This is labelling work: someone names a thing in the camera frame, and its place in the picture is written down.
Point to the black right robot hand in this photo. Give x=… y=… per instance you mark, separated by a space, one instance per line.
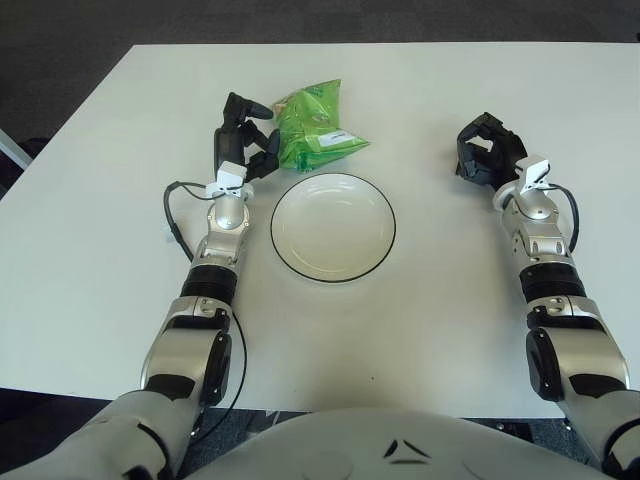
x=492 y=150

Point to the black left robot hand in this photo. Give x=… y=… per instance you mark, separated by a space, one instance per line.
x=227 y=145

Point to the green snack bag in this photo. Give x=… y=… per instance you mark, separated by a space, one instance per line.
x=310 y=130

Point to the white plate with black rim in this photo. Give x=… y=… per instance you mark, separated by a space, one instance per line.
x=332 y=230

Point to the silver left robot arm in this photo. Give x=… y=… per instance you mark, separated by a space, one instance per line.
x=225 y=215

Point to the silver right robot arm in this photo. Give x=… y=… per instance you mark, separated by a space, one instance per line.
x=575 y=350

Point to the white furniture edge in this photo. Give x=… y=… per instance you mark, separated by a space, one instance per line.
x=12 y=150

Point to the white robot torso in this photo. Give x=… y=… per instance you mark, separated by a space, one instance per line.
x=325 y=450

